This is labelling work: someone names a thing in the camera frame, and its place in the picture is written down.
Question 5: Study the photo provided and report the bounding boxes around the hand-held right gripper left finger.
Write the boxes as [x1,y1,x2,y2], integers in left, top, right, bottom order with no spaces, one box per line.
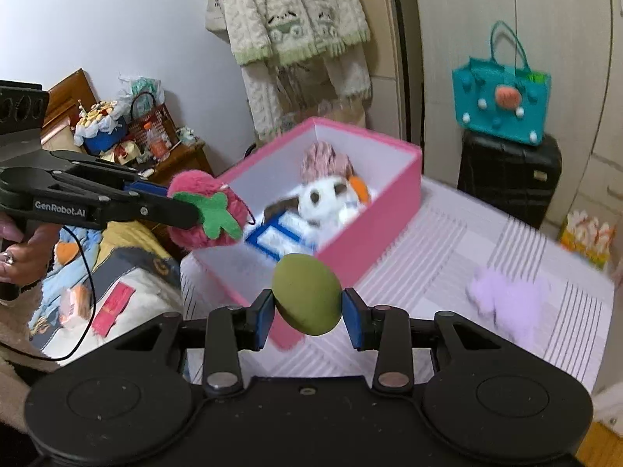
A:
[116,288,276,398]

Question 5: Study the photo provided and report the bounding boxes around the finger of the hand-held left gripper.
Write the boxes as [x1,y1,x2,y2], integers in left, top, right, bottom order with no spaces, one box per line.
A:
[49,151,169,197]
[90,192,201,230]

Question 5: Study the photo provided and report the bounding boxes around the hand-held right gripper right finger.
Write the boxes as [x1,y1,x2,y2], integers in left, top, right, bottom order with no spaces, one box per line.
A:
[342,287,527,396]

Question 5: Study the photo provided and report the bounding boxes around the red strawberry plush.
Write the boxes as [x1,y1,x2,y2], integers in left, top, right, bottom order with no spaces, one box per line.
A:
[166,170,249,253]

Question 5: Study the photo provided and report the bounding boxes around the green soft ball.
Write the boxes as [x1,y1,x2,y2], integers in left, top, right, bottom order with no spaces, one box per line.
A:
[271,253,344,336]

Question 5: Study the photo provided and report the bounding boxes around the wet wipes pack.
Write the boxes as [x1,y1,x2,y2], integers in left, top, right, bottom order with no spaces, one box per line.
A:
[245,213,319,260]

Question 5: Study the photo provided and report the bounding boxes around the white plush toy brown ears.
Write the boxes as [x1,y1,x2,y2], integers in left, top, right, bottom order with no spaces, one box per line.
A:
[265,177,363,229]

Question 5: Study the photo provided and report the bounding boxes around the orange soft ball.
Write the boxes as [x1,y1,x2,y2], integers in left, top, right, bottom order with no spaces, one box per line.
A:
[349,175,373,205]

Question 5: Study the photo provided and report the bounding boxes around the pink cardboard box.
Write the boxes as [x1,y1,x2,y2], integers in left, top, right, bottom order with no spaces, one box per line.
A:
[195,117,423,351]

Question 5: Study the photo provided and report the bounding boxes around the pink floral cloth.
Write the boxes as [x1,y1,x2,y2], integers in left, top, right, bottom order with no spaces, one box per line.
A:
[299,141,356,183]

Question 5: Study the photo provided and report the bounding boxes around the person's left forearm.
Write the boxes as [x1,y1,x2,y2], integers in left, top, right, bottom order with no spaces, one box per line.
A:
[0,284,56,431]

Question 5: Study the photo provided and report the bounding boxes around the person's left hand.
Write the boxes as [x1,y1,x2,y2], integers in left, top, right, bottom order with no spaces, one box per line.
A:
[0,214,62,297]

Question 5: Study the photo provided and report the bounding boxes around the orange drink bottle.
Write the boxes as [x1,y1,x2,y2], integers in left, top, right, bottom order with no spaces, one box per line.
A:
[143,123,170,159]

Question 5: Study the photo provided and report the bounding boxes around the wooden nightstand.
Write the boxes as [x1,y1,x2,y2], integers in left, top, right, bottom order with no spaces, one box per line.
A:
[139,141,215,258]

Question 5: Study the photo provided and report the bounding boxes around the printed blanket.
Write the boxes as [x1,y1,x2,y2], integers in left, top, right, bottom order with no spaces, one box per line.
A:
[26,221,183,351]

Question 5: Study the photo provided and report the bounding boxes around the flower bouquet blue wrap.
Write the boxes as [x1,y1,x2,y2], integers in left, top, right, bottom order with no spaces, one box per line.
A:
[73,100,131,155]

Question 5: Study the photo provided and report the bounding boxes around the woven basket bag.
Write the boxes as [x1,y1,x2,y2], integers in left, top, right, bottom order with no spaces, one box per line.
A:
[127,91,172,149]

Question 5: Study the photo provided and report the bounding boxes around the white plastic bag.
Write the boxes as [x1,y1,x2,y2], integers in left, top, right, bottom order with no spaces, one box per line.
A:
[118,73,164,103]

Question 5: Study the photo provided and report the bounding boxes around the red packet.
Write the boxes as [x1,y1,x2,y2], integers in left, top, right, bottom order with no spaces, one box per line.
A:
[92,284,136,337]

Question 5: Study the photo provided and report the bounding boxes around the wooden headboard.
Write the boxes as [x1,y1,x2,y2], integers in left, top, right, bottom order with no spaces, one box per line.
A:
[41,69,100,147]

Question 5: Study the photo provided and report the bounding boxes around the striped bed sheet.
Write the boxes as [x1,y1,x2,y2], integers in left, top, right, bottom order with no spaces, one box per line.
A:
[180,175,616,395]

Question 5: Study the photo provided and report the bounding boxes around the pink snack packet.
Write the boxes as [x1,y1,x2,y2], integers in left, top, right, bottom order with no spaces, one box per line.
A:
[59,284,92,327]

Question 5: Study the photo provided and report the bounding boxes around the purple plush toy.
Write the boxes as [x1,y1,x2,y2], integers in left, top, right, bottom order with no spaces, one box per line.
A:
[466,267,553,346]

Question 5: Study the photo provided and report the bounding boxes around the cream knit garment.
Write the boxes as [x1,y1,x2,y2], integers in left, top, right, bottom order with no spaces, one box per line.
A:
[241,46,373,142]

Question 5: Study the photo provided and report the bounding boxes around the cream tote bag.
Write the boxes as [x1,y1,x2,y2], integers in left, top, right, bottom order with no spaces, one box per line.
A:
[204,0,229,31]

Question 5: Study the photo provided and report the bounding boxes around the black suitcase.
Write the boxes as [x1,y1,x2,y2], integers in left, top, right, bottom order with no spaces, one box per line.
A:
[458,129,563,229]

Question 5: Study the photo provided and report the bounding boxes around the cream knit sweater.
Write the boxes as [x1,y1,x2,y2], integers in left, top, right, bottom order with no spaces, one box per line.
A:
[216,0,371,66]

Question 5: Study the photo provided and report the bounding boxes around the yellow orange carton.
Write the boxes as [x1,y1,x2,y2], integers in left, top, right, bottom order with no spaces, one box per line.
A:
[559,210,613,270]

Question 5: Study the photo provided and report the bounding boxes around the teal handbag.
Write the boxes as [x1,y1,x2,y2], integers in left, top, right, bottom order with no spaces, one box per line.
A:
[452,20,552,146]

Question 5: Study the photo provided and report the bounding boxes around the beige wardrobe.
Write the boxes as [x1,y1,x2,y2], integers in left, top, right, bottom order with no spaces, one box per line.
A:
[389,0,623,254]

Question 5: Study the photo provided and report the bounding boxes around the black cable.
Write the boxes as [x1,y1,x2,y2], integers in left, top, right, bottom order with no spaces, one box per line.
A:
[0,226,97,363]

